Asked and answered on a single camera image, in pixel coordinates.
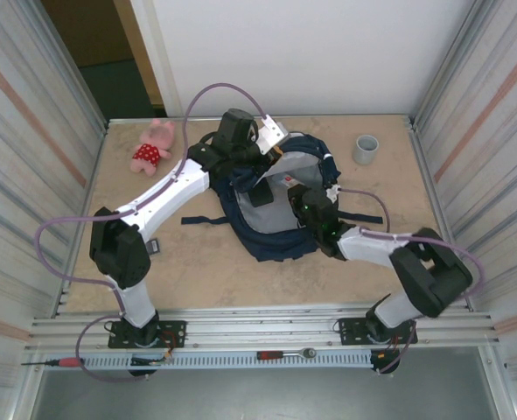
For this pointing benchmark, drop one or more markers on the black book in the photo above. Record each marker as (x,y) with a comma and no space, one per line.
(262,194)

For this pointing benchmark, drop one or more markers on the navy blue student backpack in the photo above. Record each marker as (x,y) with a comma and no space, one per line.
(275,245)

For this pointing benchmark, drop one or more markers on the clear plastic case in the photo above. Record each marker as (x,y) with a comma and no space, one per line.
(154,246)

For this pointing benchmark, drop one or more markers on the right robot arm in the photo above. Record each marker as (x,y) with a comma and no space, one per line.
(367,245)

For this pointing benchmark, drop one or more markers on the grey ceramic cup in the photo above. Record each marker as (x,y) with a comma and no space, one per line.
(365,151)

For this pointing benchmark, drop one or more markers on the pink plush pig toy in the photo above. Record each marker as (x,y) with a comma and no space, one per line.
(151,149)

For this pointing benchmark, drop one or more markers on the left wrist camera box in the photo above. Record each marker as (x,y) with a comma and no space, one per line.
(272,133)

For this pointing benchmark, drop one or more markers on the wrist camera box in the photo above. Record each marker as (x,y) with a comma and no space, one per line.
(272,133)
(332,192)

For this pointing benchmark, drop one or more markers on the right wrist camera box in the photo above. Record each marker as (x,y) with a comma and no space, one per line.
(332,192)

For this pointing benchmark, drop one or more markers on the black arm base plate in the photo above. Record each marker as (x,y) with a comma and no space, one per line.
(350,332)
(175,332)

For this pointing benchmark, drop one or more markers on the aluminium table rail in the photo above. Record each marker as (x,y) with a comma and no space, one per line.
(262,326)

